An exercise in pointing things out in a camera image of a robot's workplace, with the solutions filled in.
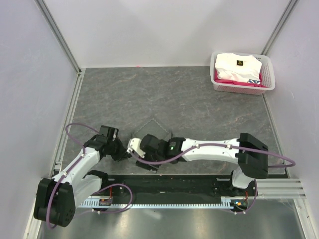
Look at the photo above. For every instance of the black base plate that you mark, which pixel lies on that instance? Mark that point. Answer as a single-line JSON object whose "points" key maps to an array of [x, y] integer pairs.
{"points": [[174, 185]]}

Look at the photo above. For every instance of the light blue cable duct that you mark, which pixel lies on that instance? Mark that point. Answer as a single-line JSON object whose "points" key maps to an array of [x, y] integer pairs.
{"points": [[101, 203]]}

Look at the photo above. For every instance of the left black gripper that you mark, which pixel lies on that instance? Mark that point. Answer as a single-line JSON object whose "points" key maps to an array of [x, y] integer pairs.
{"points": [[122, 154]]}

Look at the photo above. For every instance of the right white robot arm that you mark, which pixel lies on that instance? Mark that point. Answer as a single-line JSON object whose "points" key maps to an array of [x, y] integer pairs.
{"points": [[247, 152]]}

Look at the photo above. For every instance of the pink folded cloth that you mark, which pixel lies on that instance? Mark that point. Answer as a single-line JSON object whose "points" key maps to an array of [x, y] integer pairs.
{"points": [[250, 83]]}

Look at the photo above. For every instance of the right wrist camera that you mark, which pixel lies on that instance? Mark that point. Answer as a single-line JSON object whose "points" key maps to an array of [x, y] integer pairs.
{"points": [[134, 147]]}

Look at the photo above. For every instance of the white plastic basket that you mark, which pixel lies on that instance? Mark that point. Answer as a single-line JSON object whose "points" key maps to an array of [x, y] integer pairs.
{"points": [[266, 73]]}

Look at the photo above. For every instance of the white folded shirt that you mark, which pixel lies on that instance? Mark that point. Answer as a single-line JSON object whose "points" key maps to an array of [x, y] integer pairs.
{"points": [[239, 68]]}

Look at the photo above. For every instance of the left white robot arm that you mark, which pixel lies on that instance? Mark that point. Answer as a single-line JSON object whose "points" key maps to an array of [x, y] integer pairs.
{"points": [[58, 197]]}

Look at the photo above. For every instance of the grey cloth napkin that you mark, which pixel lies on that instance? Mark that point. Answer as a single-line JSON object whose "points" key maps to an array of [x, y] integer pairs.
{"points": [[154, 127]]}

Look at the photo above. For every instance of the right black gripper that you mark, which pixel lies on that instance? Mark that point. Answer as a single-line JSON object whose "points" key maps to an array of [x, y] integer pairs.
{"points": [[148, 167]]}

